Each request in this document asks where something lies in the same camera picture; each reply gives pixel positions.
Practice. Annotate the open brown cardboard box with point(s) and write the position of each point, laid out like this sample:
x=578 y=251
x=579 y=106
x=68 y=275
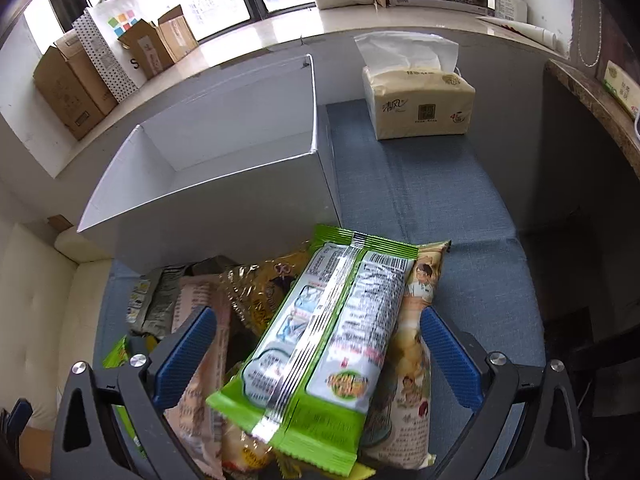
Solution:
x=158 y=46

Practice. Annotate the green white small box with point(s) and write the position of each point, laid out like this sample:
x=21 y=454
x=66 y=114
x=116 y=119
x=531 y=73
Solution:
x=624 y=89

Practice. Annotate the beige cartoon snack bag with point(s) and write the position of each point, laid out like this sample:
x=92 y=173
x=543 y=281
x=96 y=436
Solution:
x=397 y=429

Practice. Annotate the green white snack pack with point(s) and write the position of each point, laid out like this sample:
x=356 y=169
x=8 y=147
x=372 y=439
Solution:
x=306 y=389

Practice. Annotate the wooden side shelf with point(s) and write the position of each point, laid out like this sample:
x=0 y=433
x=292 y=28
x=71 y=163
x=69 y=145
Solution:
x=602 y=106

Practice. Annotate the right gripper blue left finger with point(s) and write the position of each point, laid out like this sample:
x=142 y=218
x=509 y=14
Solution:
x=175 y=360

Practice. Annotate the white dotted paper bag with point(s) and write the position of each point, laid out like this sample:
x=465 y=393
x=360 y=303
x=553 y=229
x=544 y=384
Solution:
x=99 y=29

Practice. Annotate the blue fabric cushion mat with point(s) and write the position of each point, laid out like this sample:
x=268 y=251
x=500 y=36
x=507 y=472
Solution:
x=426 y=190

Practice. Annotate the yellow tissue pack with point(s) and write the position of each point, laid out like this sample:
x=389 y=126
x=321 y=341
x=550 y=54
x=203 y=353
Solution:
x=412 y=86

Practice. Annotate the tall brown cardboard box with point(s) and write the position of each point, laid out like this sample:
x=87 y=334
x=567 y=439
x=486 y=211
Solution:
x=71 y=85

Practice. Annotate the grey silver snack bag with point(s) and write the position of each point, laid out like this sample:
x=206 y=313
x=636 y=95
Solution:
x=164 y=297

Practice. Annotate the white bottle on sill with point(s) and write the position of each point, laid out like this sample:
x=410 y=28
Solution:
x=511 y=10

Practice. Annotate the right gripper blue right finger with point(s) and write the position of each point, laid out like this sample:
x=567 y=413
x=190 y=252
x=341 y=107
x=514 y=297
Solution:
x=458 y=356

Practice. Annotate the pink snack packet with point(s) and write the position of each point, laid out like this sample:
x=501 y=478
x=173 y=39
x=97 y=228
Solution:
x=199 y=427

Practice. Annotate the white cardboard storage box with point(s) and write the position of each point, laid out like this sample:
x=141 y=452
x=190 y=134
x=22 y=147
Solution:
x=243 y=170

